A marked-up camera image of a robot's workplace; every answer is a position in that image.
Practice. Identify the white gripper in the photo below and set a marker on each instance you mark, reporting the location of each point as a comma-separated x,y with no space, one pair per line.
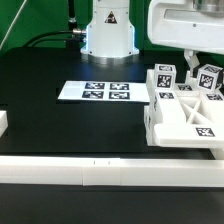
193,25

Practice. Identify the white tagged cube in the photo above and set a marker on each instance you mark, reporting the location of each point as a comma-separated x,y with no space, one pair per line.
210,77
165,75

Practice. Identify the white chair back frame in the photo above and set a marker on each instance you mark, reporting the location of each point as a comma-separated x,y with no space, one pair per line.
187,117

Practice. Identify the white chair seat part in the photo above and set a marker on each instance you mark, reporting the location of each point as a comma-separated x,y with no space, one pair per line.
149,114

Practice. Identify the white marker base sheet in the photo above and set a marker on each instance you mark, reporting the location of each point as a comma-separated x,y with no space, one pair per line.
104,91

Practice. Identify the white right fence bar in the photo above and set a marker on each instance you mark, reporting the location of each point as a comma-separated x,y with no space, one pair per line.
218,154

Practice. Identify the white fence bar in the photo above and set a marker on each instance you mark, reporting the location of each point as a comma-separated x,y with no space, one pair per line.
111,171
218,154
3,122

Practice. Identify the black vertical pole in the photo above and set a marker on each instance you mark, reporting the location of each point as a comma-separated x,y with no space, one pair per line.
71,11

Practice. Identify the white left fence bar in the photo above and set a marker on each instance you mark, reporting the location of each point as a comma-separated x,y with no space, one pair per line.
3,122

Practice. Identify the white front fence bar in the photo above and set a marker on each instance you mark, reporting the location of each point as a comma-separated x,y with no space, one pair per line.
111,171

